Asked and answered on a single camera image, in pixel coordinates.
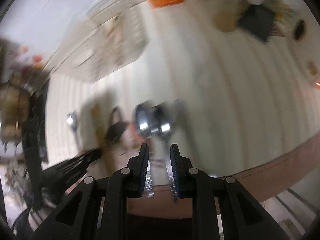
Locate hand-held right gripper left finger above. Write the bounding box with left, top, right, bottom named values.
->
left=29, top=143, right=150, bottom=240

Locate woven basket with flowers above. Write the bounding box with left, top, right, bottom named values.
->
left=0, top=39, right=44, bottom=143

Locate tan cloth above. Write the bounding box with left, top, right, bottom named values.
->
left=212, top=4, right=244, bottom=32

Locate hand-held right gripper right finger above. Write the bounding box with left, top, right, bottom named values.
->
left=170, top=143, right=291, bottom=240

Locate black pouch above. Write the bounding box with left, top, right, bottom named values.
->
left=237, top=4, right=275, bottom=43

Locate wooden spatula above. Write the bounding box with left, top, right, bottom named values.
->
left=89, top=104, right=110, bottom=170

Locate black chair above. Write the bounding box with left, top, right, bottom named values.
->
left=11, top=79, right=52, bottom=230

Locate clear plastic dish rack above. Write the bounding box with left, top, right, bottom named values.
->
left=69, top=0, right=148, bottom=83

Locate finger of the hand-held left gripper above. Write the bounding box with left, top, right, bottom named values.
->
left=74, top=149, right=102, bottom=167

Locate black ladle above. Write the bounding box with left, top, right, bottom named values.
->
left=104, top=106, right=128, bottom=145

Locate small metal spoon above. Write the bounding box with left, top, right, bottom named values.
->
left=66, top=111, right=82, bottom=148

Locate small dark object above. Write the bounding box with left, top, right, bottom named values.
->
left=294, top=19, right=305, bottom=41

